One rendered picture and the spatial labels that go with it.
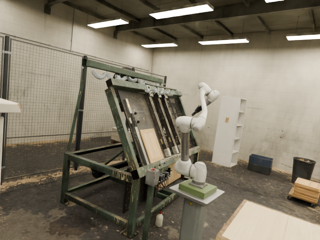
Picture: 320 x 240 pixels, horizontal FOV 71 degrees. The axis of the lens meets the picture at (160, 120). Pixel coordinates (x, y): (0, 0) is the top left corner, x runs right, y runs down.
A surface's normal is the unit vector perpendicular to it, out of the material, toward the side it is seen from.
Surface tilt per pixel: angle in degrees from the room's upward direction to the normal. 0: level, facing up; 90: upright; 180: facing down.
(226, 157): 90
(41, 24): 90
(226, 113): 90
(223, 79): 90
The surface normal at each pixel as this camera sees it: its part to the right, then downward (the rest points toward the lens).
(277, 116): -0.62, 0.00
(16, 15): 0.78, 0.16
